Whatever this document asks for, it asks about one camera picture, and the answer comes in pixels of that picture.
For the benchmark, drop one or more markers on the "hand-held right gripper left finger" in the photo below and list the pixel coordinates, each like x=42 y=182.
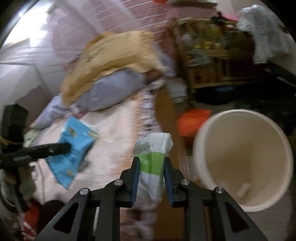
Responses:
x=135 y=183

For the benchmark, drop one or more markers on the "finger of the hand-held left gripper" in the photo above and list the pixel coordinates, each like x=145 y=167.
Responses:
x=50 y=149

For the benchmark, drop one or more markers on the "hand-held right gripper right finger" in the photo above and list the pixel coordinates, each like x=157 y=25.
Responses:
x=168 y=183

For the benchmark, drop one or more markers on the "white and green packet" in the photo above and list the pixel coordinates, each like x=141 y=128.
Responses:
x=151 y=166

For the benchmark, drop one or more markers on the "blue snack packet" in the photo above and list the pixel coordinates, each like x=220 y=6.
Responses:
x=74 y=136

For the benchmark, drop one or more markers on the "cream plastic bucket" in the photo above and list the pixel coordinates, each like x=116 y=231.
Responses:
x=242 y=148

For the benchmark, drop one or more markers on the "person's left hand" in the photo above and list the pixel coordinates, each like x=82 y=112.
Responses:
x=25 y=185

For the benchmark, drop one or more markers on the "floral patterned cloth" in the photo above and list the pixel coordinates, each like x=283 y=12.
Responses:
x=31 y=138

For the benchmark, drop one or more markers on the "pink bedspread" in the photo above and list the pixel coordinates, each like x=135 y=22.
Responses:
x=120 y=129

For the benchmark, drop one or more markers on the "orange plastic bag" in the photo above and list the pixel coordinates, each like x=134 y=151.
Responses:
x=192 y=120

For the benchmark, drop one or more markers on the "red bag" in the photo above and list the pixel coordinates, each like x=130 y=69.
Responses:
x=30 y=217

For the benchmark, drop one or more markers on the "purple patterned fringed blanket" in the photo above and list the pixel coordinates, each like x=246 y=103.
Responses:
x=150 y=111

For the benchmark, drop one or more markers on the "white storage box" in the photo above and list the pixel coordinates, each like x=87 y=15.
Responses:
x=178 y=92

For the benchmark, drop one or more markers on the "black crate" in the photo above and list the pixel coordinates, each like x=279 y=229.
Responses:
x=215 y=97

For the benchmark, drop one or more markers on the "yellow quilt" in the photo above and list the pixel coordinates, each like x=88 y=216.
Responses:
x=111 y=53

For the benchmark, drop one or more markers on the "wooden crib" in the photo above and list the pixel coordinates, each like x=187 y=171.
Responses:
x=208 y=69

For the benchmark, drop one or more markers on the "pink mosquito net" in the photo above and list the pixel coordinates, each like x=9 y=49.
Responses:
x=97 y=18

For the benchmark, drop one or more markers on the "white cloth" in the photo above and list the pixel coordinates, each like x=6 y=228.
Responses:
x=266 y=34

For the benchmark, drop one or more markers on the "wooden bed frame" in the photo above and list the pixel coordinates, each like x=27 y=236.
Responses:
x=166 y=111

